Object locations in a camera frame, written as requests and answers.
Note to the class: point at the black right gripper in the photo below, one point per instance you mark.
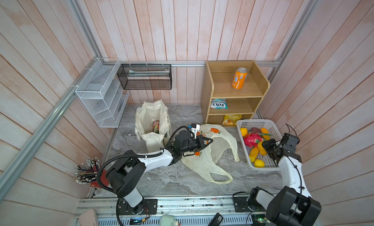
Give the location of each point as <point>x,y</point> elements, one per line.
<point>266,143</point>

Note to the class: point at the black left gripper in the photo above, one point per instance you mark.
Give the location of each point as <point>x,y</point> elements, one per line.
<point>200,139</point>

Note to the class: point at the orange-print plastic grocery bag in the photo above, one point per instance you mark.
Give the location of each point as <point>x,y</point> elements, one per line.
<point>205,164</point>

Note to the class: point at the red cola can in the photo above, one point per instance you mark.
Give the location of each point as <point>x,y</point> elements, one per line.
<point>156,125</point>

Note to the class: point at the cream canvas tote bag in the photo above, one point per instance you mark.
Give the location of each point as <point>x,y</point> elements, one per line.
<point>144,117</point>

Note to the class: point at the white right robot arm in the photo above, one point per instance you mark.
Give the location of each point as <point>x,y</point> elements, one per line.
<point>293,205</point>

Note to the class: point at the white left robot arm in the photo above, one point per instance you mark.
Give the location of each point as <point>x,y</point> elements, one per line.
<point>121,174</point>

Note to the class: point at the yellow toy mango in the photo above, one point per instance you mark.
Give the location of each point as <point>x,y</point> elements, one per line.
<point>259,163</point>

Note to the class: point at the pink dragon fruit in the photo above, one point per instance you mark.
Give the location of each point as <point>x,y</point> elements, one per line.
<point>253,139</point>

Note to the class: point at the white plastic basket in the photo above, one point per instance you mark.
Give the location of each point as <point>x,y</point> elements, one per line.
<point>272,128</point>

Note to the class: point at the dark purple round fruit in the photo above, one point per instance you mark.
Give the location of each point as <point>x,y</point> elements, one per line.
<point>255,130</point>

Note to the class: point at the orange round fruit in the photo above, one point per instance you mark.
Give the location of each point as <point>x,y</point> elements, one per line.
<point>244,132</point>

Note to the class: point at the yellow chips bag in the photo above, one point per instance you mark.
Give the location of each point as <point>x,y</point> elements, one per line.
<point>231,119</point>

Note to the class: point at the Fox's candy bag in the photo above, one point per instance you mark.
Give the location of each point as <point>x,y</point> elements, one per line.
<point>219,103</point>

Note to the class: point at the wooden three-tier shelf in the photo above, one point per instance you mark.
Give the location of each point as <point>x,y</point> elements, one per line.
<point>218,78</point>

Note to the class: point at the black handheld device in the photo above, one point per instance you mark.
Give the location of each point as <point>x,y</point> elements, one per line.
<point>217,220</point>

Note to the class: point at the orange soda can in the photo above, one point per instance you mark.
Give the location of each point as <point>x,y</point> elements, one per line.
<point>239,78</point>

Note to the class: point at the white round object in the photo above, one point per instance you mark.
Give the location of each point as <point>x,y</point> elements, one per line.
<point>168,220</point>

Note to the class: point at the red pen cup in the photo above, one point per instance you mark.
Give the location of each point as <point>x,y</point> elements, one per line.
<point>87,173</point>

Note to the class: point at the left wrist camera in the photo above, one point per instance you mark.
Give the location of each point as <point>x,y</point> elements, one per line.
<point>195,129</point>

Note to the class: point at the black mesh wall basket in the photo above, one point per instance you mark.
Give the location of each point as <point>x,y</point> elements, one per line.
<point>145,76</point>

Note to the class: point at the white wire mesh rack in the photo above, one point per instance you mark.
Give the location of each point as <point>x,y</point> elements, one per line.
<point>101,92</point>

